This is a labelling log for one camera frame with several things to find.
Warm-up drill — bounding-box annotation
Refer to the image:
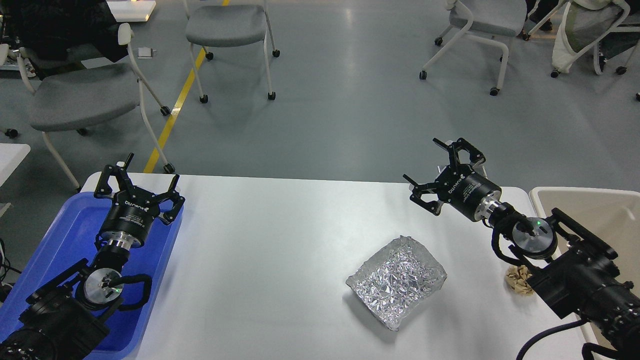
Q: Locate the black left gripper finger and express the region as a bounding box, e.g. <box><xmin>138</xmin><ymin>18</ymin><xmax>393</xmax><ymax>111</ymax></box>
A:
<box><xmin>148</xmin><ymin>174</ymin><xmax>185</xmax><ymax>225</ymax></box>
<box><xmin>93</xmin><ymin>153</ymin><xmax>135</xmax><ymax>200</ymax></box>

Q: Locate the beige plastic bin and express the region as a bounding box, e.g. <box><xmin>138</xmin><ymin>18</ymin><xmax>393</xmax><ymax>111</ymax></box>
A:
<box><xmin>529</xmin><ymin>186</ymin><xmax>640</xmax><ymax>360</ymax></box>

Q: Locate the white side table left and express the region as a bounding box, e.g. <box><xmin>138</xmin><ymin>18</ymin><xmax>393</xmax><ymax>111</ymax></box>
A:
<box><xmin>0</xmin><ymin>143</ymin><xmax>31</xmax><ymax>186</ymax></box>

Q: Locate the mesh office chair far right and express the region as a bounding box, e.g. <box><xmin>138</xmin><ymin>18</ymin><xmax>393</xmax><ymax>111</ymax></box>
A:
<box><xmin>521</xmin><ymin>0</ymin><xmax>639</xmax><ymax>78</ymax></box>

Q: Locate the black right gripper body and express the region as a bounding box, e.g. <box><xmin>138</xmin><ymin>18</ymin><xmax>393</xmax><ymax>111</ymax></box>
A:
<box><xmin>436</xmin><ymin>170</ymin><xmax>502</xmax><ymax>222</ymax></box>

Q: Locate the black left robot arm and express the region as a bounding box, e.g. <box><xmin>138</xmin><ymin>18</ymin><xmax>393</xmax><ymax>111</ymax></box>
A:
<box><xmin>1</xmin><ymin>154</ymin><xmax>185</xmax><ymax>360</ymax></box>

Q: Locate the grey chair front left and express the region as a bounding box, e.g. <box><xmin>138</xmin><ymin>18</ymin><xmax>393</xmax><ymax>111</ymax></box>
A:
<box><xmin>1</xmin><ymin>23</ymin><xmax>175</xmax><ymax>191</ymax></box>

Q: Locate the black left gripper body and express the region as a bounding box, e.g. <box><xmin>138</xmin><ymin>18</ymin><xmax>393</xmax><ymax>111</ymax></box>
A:
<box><xmin>98</xmin><ymin>187</ymin><xmax>160</xmax><ymax>247</ymax></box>

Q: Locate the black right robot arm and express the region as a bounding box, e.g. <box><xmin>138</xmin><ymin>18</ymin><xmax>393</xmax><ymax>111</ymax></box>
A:
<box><xmin>407</xmin><ymin>137</ymin><xmax>640</xmax><ymax>360</ymax></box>

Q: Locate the white table top left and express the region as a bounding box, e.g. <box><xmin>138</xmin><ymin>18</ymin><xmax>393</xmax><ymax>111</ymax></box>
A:
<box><xmin>106</xmin><ymin>0</ymin><xmax>157</xmax><ymax>23</ymax></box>

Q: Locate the black jacket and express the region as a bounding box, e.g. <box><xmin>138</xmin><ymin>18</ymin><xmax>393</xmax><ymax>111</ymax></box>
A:
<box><xmin>3</xmin><ymin>0</ymin><xmax>128</xmax><ymax>62</ymax></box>

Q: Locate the grey chair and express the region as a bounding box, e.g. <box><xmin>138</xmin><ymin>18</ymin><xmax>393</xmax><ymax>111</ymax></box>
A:
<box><xmin>1</xmin><ymin>23</ymin><xmax>175</xmax><ymax>191</ymax></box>
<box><xmin>419</xmin><ymin>0</ymin><xmax>527</xmax><ymax>96</ymax></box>
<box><xmin>182</xmin><ymin>0</ymin><xmax>281</xmax><ymax>104</ymax></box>

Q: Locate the aluminium foil container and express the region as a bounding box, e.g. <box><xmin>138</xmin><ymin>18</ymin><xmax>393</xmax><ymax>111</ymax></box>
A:
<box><xmin>345</xmin><ymin>235</ymin><xmax>448</xmax><ymax>331</ymax></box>

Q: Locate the small grey floor box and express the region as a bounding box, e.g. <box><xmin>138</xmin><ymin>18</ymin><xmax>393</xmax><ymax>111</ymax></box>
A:
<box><xmin>137</xmin><ymin>47</ymin><xmax>156</xmax><ymax>60</ymax></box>

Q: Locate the blue plastic tray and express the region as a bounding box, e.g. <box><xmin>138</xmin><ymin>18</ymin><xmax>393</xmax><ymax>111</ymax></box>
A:
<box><xmin>0</xmin><ymin>192</ymin><xmax>183</xmax><ymax>360</ymax></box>

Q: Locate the grey chair top middle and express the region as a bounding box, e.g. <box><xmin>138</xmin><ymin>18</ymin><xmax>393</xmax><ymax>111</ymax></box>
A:
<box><xmin>182</xmin><ymin>0</ymin><xmax>281</xmax><ymax>104</ymax></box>

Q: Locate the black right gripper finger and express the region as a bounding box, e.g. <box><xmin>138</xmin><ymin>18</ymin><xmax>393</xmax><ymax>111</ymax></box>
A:
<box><xmin>432</xmin><ymin>138</ymin><xmax>487</xmax><ymax>177</ymax></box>
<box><xmin>402</xmin><ymin>174</ymin><xmax>447</xmax><ymax>216</ymax></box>

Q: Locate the grey chair top right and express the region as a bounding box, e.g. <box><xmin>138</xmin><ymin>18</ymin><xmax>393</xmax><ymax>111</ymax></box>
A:
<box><xmin>419</xmin><ymin>0</ymin><xmax>527</xmax><ymax>96</ymax></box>

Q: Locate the crumpled brown paper ball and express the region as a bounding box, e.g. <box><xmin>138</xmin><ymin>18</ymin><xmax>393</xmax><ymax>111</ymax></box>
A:
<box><xmin>504</xmin><ymin>265</ymin><xmax>534</xmax><ymax>296</ymax></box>

